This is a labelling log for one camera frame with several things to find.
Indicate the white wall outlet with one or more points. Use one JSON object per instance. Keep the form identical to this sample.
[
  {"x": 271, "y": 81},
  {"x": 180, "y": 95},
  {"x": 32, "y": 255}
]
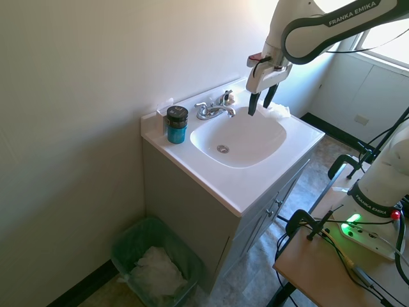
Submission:
[{"x": 361, "y": 119}]

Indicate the teal jar with black lid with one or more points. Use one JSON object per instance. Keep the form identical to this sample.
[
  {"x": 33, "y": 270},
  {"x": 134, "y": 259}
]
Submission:
[{"x": 176, "y": 129}]

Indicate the silver cabinet knob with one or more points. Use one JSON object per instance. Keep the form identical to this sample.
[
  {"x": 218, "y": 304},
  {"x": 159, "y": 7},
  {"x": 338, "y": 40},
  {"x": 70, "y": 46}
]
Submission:
[
  {"x": 270, "y": 212},
  {"x": 277, "y": 202}
]

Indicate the white bathroom sink vanity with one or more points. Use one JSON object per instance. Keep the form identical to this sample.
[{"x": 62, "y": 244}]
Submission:
[{"x": 243, "y": 179}]

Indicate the black C-clamp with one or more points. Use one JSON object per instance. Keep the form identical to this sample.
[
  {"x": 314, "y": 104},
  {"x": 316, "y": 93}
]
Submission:
[
  {"x": 340, "y": 163},
  {"x": 298, "y": 219}
]

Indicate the grey vanity cabinet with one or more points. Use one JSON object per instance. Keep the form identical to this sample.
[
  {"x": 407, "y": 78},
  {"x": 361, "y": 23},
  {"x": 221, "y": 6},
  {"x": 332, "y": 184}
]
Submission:
[{"x": 195, "y": 198}]

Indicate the chrome sink faucet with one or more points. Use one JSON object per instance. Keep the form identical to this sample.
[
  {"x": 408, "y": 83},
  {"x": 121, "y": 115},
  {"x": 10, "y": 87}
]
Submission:
[{"x": 212, "y": 110}]

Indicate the window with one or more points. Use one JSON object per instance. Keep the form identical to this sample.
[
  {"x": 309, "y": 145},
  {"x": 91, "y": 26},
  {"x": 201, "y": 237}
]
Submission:
[{"x": 386, "y": 41}]

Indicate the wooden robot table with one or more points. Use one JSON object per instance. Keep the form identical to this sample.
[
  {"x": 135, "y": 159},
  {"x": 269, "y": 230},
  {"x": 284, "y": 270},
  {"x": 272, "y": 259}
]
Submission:
[{"x": 319, "y": 265}]

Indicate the discarded white tissues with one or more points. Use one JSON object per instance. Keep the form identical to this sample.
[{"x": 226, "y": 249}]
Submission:
[{"x": 159, "y": 272}]

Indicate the red emergency stop button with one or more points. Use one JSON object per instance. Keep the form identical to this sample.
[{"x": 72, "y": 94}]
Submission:
[{"x": 396, "y": 214}]

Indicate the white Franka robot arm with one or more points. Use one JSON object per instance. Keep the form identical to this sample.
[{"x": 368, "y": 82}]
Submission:
[{"x": 274, "y": 25}]

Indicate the green trash bin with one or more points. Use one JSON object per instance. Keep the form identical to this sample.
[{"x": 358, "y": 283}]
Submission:
[{"x": 128, "y": 243}]

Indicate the chrome sink drain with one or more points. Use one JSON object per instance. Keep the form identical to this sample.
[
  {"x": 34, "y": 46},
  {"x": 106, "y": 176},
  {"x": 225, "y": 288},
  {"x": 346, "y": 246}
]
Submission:
[{"x": 223, "y": 148}]

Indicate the black baseboard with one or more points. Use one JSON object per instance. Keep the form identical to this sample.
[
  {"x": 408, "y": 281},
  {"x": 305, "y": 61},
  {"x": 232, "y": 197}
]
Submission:
[
  {"x": 332, "y": 129},
  {"x": 86, "y": 283}
]

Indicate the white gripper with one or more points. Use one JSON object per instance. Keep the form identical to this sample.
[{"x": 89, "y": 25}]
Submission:
[{"x": 266, "y": 78}]

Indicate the white tissue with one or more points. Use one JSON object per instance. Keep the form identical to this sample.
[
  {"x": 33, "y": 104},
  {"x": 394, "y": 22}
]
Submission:
[{"x": 279, "y": 111}]

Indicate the small beige object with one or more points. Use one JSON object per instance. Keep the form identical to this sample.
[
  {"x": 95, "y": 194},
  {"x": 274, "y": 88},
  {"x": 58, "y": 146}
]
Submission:
[{"x": 230, "y": 98}]

